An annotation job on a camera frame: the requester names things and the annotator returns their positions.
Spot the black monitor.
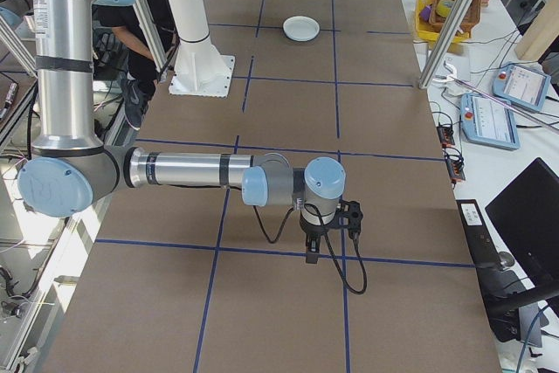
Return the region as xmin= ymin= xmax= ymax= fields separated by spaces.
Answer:
xmin=484 ymin=156 xmax=559 ymax=287

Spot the black box with white label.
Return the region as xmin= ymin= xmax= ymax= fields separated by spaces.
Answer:
xmin=456 ymin=198 xmax=500 ymax=269

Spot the aluminium extrusion post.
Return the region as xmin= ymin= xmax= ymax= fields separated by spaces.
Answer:
xmin=417 ymin=0 xmax=497 ymax=90

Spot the black orange terminal module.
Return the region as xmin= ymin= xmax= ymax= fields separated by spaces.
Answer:
xmin=443 ymin=152 xmax=468 ymax=187
xmin=436 ymin=123 xmax=457 ymax=149

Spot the white column with base plate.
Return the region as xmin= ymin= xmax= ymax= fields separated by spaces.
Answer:
xmin=155 ymin=0 xmax=236 ymax=98

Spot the white side desk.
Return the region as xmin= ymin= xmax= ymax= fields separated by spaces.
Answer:
xmin=401 ymin=0 xmax=559 ymax=373

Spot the person in black clothes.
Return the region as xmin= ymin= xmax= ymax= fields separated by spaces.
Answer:
xmin=91 ymin=0 xmax=180 ymax=132

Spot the blue grey teach pendant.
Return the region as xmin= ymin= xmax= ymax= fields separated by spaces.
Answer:
xmin=459 ymin=92 xmax=521 ymax=149
xmin=492 ymin=62 xmax=552 ymax=113

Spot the brown wicker basket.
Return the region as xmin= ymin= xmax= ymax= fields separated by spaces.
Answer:
xmin=430 ymin=0 xmax=482 ymax=36

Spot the light wooden board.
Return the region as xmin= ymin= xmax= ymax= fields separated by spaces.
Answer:
xmin=517 ymin=0 xmax=559 ymax=64

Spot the blue cable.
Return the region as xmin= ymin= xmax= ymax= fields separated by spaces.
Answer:
xmin=517 ymin=305 xmax=549 ymax=373

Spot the white plate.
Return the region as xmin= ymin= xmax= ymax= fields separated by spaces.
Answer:
xmin=282 ymin=16 xmax=321 ymax=40

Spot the yellow plastic basket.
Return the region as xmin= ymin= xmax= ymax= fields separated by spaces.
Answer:
xmin=414 ymin=0 xmax=471 ymax=45

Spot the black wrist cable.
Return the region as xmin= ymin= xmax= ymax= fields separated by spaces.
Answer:
xmin=252 ymin=202 xmax=369 ymax=296

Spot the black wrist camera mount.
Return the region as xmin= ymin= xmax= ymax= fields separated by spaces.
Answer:
xmin=335 ymin=199 xmax=364 ymax=241

